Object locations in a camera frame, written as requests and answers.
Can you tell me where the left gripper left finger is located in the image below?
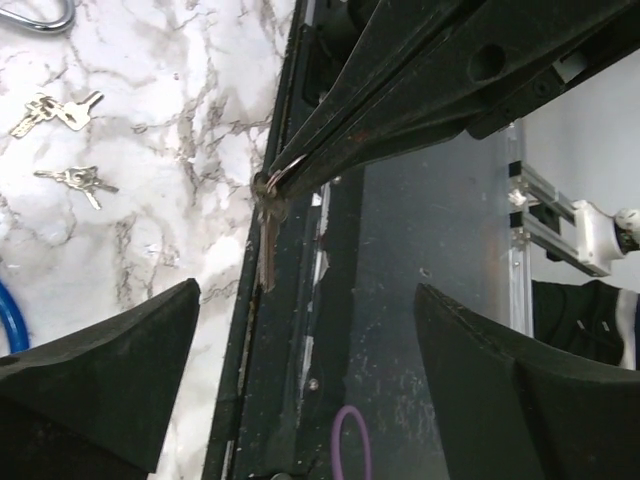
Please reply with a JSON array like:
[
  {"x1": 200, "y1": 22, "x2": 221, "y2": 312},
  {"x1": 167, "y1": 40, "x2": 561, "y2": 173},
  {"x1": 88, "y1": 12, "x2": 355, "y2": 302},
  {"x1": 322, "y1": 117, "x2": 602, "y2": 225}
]
[{"x1": 1, "y1": 279, "x2": 200, "y2": 479}]

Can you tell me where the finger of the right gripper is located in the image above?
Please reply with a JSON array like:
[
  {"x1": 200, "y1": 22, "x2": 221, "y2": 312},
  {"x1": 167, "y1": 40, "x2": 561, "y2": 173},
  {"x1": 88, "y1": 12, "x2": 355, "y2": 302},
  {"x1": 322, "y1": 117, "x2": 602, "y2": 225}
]
[
  {"x1": 279, "y1": 1, "x2": 639, "y2": 198},
  {"x1": 271, "y1": 1, "x2": 490, "y2": 173}
]

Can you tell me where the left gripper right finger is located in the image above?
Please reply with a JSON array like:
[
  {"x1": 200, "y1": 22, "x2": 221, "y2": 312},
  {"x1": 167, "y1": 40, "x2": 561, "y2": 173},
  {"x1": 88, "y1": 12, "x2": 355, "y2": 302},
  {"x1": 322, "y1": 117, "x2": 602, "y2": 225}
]
[{"x1": 414, "y1": 284, "x2": 639, "y2": 479}]

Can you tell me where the blue cable lock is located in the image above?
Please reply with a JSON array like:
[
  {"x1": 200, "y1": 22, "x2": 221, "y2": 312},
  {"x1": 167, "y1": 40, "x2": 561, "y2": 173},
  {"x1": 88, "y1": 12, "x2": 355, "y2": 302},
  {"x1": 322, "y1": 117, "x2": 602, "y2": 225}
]
[{"x1": 0, "y1": 283, "x2": 31, "y2": 353}]

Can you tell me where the brass padlock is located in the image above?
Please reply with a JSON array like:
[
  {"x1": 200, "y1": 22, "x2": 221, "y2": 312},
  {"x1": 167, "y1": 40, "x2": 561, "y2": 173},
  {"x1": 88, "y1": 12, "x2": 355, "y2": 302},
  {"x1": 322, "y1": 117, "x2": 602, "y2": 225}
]
[{"x1": 0, "y1": 0, "x2": 75, "y2": 35}]

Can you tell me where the silver key bunch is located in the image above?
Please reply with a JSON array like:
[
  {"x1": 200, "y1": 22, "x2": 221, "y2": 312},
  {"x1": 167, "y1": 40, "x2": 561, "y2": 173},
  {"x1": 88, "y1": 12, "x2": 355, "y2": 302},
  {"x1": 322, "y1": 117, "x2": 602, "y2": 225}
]
[
  {"x1": 33, "y1": 166, "x2": 119, "y2": 210},
  {"x1": 9, "y1": 91, "x2": 104, "y2": 138}
]

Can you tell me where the aluminium frame profile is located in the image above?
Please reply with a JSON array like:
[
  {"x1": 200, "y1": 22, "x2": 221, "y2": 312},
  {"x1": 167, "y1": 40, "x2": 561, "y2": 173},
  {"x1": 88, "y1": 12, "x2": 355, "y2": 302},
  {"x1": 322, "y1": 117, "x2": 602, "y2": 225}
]
[{"x1": 505, "y1": 121, "x2": 619, "y2": 337}]

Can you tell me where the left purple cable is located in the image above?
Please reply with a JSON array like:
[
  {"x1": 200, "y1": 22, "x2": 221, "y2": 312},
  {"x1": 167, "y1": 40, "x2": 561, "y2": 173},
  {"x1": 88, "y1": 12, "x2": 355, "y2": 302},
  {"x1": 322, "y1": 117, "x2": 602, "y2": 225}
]
[{"x1": 330, "y1": 404, "x2": 374, "y2": 480}]

